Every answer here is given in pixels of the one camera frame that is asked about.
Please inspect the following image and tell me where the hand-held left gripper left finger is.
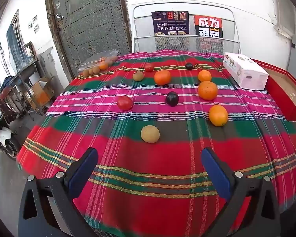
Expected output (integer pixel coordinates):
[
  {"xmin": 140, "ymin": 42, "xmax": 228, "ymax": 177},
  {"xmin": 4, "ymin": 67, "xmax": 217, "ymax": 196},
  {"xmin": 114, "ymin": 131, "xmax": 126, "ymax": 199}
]
[{"xmin": 18, "ymin": 147, "xmax": 99, "ymax": 237}]

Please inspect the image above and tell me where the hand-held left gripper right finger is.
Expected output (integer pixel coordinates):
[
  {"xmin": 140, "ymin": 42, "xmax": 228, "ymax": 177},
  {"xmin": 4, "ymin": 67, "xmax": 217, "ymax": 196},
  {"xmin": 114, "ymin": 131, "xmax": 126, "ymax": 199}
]
[{"xmin": 200, "ymin": 147, "xmax": 282, "ymax": 237}]

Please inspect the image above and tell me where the yellow-orange smooth orange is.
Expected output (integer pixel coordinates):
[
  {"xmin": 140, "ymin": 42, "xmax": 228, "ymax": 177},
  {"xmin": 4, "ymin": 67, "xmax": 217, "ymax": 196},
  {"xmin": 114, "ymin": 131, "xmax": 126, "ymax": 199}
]
[{"xmin": 209, "ymin": 105, "xmax": 229, "ymax": 127}]

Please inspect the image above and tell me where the red cardboard box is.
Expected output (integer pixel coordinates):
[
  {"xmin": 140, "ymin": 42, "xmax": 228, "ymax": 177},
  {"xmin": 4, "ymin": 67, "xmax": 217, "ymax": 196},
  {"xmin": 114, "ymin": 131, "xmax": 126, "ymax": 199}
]
[{"xmin": 250, "ymin": 59, "xmax": 296, "ymax": 122}]

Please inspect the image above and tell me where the yellow-green pear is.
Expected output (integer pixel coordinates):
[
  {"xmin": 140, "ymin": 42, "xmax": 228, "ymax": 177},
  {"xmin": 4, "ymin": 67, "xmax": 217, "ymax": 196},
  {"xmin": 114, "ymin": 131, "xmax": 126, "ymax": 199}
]
[{"xmin": 141, "ymin": 125, "xmax": 160, "ymax": 143}]

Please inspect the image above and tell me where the large red tomato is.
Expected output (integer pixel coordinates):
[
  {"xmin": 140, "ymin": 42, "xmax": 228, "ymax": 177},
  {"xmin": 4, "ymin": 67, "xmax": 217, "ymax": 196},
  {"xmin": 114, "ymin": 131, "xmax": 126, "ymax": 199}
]
[{"xmin": 117, "ymin": 95, "xmax": 134, "ymax": 111}]

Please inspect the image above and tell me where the large rough-skinned orange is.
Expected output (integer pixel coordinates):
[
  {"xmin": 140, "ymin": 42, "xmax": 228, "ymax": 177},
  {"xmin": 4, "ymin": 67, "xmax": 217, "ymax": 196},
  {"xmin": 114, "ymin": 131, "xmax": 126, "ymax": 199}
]
[{"xmin": 198, "ymin": 81, "xmax": 218, "ymax": 101}]

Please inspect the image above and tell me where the large dark plum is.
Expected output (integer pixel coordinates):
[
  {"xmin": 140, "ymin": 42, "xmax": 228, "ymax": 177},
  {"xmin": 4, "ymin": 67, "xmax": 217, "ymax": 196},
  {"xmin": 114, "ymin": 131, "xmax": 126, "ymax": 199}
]
[{"xmin": 165, "ymin": 91, "xmax": 179, "ymax": 107}]

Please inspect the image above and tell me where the small light orange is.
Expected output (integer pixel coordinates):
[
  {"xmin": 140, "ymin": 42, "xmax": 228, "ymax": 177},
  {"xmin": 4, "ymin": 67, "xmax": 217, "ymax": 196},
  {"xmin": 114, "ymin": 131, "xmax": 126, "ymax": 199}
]
[{"xmin": 198, "ymin": 70, "xmax": 212, "ymax": 82}]

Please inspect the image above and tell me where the deep orange smooth orange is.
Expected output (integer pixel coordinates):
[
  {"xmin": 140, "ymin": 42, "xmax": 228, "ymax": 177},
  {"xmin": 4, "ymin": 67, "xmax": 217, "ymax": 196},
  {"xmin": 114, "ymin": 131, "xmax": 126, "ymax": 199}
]
[{"xmin": 154, "ymin": 70, "xmax": 171, "ymax": 86}]

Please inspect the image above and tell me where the pile of small brown fruits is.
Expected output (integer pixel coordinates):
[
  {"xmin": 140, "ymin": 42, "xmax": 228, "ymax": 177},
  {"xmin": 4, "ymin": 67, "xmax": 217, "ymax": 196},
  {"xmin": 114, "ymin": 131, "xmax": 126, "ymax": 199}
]
[{"xmin": 82, "ymin": 55, "xmax": 117, "ymax": 77}]

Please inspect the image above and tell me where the red green plaid tablecloth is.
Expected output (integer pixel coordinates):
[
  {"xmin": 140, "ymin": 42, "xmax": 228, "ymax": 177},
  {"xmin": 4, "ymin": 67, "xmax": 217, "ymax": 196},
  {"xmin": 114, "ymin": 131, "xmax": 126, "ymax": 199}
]
[{"xmin": 16, "ymin": 50, "xmax": 296, "ymax": 237}]

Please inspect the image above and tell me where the parked scooter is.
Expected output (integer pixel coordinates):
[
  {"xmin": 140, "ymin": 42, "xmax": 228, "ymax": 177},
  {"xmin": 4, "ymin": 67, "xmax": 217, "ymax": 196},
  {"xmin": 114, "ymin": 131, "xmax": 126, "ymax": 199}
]
[{"xmin": 0, "ymin": 90, "xmax": 21, "ymax": 160}]

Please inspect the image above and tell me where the brown cardboard box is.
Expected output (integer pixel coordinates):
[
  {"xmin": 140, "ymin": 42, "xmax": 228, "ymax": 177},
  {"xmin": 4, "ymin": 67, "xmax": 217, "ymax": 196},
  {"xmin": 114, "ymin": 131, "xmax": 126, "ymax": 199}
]
[{"xmin": 30, "ymin": 76, "xmax": 55, "ymax": 109}]

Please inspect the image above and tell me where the pink white tissue pack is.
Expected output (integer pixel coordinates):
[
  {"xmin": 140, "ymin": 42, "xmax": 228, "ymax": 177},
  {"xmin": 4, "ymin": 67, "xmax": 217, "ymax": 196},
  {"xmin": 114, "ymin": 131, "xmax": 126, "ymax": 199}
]
[{"xmin": 223, "ymin": 52, "xmax": 269, "ymax": 90}]

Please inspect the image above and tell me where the clear plastic container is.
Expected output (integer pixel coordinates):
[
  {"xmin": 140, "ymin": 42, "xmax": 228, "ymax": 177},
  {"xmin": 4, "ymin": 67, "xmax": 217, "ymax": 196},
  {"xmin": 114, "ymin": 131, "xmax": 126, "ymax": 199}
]
[{"xmin": 78, "ymin": 49, "xmax": 119, "ymax": 77}]

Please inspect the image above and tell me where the metal workbench shelf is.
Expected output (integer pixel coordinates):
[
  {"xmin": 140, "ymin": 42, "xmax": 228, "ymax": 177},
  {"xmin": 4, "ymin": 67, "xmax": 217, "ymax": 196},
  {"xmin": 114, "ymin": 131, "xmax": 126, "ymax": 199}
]
[{"xmin": 8, "ymin": 58, "xmax": 47, "ymax": 115}]

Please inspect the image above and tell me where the red black cover book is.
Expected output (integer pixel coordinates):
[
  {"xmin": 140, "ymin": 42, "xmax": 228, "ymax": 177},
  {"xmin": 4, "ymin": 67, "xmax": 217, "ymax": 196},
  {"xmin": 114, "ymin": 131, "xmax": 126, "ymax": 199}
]
[{"xmin": 194, "ymin": 15, "xmax": 224, "ymax": 55}]

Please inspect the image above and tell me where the window with blue curtain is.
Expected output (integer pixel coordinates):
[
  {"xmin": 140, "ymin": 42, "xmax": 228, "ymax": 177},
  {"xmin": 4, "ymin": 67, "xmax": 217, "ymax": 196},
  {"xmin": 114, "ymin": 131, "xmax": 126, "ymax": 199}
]
[{"xmin": 6, "ymin": 9, "xmax": 27, "ymax": 70}]

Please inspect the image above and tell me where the studded grey metal door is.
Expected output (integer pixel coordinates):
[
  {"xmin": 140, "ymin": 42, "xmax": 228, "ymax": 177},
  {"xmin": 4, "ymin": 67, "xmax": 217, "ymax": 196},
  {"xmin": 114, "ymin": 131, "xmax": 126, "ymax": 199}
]
[{"xmin": 44, "ymin": 0, "xmax": 133, "ymax": 82}]

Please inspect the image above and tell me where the white metal mesh rack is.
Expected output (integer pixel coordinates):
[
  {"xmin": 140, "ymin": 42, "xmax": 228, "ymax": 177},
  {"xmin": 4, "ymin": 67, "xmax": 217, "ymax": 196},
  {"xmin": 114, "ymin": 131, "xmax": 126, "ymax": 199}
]
[{"xmin": 132, "ymin": 3, "xmax": 242, "ymax": 55}]

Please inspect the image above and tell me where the dark cover cookbook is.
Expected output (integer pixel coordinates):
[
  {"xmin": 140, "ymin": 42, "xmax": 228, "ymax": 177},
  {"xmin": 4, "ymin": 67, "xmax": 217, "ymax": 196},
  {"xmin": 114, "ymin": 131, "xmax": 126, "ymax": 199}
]
[{"xmin": 152, "ymin": 11, "xmax": 190, "ymax": 52}]

